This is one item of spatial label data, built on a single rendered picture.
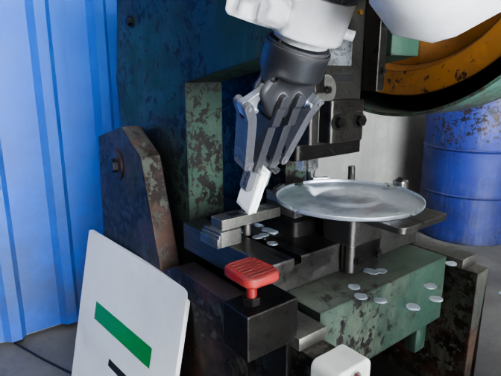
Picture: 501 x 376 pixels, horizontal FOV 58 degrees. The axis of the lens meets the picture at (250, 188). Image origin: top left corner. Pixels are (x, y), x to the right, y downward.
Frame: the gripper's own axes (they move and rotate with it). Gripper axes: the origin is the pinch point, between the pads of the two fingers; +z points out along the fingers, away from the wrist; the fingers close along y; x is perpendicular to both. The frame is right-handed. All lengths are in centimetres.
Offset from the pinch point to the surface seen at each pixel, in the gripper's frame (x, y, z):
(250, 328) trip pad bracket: -10.4, -2.8, 16.0
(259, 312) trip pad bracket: -9.7, -1.1, 14.4
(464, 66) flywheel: 11, 66, -12
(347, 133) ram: 11.3, 33.2, 1.7
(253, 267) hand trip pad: -4.9, 0.0, 10.6
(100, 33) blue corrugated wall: 132, 34, 29
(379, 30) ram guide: 19.0, 40.9, -16.1
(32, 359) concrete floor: 72, -7, 130
